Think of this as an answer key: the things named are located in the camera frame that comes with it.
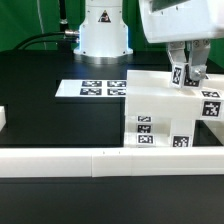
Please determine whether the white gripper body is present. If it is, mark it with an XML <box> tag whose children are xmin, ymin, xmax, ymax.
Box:
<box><xmin>139</xmin><ymin>0</ymin><xmax>224</xmax><ymax>43</ymax></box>

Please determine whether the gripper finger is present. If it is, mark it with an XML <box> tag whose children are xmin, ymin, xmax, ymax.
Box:
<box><xmin>187</xmin><ymin>39</ymin><xmax>210</xmax><ymax>81</ymax></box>
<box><xmin>166</xmin><ymin>41</ymin><xmax>187</xmax><ymax>67</ymax></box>

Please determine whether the white tagged cube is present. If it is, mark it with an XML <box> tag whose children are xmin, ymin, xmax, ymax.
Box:
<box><xmin>170</xmin><ymin>63</ymin><xmax>201</xmax><ymax>89</ymax></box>

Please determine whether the white chair back frame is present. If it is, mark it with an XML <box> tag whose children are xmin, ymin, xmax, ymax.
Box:
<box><xmin>125</xmin><ymin>70</ymin><xmax>224</xmax><ymax>120</ymax></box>

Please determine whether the white chair seat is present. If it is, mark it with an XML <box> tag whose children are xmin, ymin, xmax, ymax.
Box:
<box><xmin>157</xmin><ymin>118</ymin><xmax>195</xmax><ymax>147</ymax></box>

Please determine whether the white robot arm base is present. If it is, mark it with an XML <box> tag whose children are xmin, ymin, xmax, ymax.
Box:
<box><xmin>74</xmin><ymin>0</ymin><xmax>133</xmax><ymax>64</ymax></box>

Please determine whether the white U-shaped fence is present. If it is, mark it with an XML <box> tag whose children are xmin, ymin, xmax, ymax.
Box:
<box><xmin>0</xmin><ymin>104</ymin><xmax>224</xmax><ymax>178</ymax></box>

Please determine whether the white tag plate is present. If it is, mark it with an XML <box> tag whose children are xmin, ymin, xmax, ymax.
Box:
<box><xmin>55</xmin><ymin>79</ymin><xmax>126</xmax><ymax>97</ymax></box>

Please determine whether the black cable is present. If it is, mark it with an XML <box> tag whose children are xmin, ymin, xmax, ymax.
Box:
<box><xmin>13</xmin><ymin>29</ymin><xmax>80</xmax><ymax>51</ymax></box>

